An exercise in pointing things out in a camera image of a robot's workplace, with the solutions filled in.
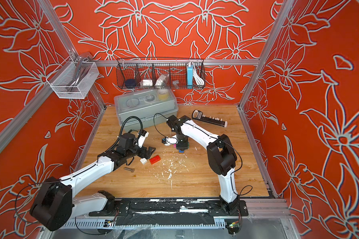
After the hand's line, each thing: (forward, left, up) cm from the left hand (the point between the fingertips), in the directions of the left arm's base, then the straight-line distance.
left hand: (149, 144), depth 86 cm
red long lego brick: (-6, -3, -8) cm, 11 cm away
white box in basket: (+28, +3, +23) cm, 37 cm away
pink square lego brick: (-2, -16, +4) cm, 16 cm away
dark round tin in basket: (+36, +17, +17) cm, 43 cm away
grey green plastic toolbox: (+22, 0, +9) cm, 24 cm away
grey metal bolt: (-13, +9, -9) cm, 18 cm away
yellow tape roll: (+36, -4, +8) cm, 38 cm away
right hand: (+3, -18, -3) cm, 19 cm away
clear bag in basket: (+32, -5, +21) cm, 38 cm away
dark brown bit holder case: (+32, -30, -8) cm, 45 cm away
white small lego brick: (-7, +3, -8) cm, 11 cm away
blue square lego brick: (0, -19, -7) cm, 20 cm away
